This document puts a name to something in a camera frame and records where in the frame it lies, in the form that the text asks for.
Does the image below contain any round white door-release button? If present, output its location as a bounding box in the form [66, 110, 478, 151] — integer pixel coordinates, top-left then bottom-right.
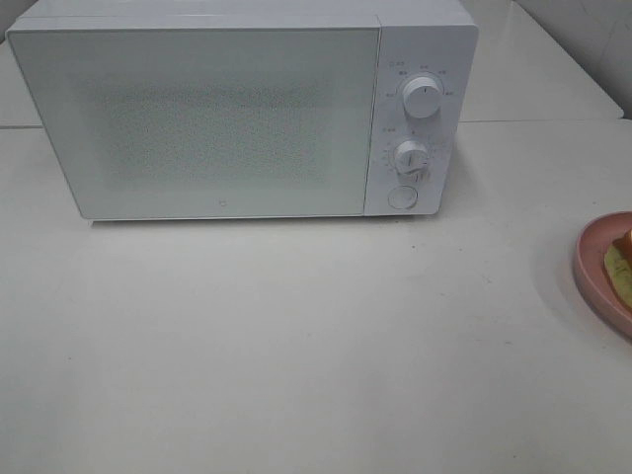
[387, 186, 419, 212]

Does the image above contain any white microwave door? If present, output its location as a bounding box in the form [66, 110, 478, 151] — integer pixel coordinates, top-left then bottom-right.
[10, 29, 378, 220]

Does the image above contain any pink round plate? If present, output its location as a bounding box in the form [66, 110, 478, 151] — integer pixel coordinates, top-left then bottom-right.
[573, 211, 631, 340]

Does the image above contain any white bread sandwich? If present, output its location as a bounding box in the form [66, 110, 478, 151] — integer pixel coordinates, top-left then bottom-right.
[603, 230, 632, 310]

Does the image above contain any lower white timer knob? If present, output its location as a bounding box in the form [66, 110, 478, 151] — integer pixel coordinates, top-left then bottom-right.
[392, 140, 429, 176]

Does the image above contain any white microwave oven body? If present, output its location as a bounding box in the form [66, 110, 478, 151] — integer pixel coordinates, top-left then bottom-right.
[6, 1, 479, 219]

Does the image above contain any upper white power knob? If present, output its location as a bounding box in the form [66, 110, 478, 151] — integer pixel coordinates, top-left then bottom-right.
[401, 73, 443, 119]

